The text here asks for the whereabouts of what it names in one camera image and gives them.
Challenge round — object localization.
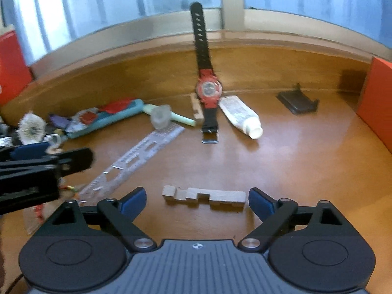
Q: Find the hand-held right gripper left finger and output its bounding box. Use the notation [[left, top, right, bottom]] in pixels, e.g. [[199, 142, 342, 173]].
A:
[[40, 187, 158, 253]]

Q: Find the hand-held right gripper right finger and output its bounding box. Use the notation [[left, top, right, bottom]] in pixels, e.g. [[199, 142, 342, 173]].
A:
[[238, 187, 359, 252]]

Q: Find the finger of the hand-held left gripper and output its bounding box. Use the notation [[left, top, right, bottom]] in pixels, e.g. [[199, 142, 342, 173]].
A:
[[0, 142, 51, 161], [0, 148, 94, 216]]

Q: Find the long notched wooden block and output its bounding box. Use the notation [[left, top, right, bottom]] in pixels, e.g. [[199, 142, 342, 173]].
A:
[[162, 185, 246, 212]]

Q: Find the plastic bag with colourful bracelets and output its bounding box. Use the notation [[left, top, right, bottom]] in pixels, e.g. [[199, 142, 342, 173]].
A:
[[23, 184, 89, 236]]

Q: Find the white toothpaste tube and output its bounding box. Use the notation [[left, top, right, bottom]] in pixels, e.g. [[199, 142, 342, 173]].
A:
[[218, 96, 264, 140]]

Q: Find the small wooden block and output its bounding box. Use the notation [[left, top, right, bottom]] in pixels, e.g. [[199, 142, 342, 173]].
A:
[[189, 93, 205, 126]]

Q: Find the wooden desktop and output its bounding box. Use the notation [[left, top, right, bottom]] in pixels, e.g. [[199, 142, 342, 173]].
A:
[[0, 31, 392, 294]]

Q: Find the frayed white shuttlecock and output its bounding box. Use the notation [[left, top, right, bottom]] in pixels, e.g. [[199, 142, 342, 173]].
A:
[[17, 113, 47, 144]]

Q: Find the small purple object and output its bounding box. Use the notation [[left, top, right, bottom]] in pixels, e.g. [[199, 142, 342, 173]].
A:
[[49, 114, 72, 129]]

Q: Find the small red packet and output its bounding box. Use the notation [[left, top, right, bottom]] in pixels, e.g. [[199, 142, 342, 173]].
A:
[[80, 112, 98, 125]]

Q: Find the transparent plastic ruler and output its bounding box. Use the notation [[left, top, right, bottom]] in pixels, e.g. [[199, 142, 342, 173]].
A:
[[78, 124, 186, 203]]

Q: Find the blue tray with items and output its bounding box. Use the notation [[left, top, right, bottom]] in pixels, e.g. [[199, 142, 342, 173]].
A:
[[66, 98, 144, 139]]

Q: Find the red fabric piece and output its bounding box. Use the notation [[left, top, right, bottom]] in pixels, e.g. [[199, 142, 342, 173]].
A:
[[99, 98, 136, 114]]

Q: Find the red cardboard box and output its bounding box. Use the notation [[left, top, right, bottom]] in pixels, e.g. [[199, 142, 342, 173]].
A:
[[0, 26, 34, 106]]

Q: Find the clear plastic cap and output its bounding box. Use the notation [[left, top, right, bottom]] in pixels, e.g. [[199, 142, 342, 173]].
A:
[[151, 105, 172, 129]]

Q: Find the mint green tube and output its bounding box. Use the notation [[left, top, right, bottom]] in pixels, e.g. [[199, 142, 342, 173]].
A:
[[144, 103, 196, 127]]

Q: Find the black phone stand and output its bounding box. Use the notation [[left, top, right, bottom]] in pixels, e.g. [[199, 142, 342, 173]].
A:
[[276, 83, 319, 116]]

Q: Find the red and black wristwatch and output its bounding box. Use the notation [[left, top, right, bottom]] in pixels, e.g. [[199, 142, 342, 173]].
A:
[[190, 1, 223, 144]]

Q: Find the orange box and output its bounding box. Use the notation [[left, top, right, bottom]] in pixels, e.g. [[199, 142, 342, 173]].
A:
[[355, 57, 392, 154]]

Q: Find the metal window frame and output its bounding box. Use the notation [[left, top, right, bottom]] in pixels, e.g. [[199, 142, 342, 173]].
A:
[[0, 0, 392, 68]]

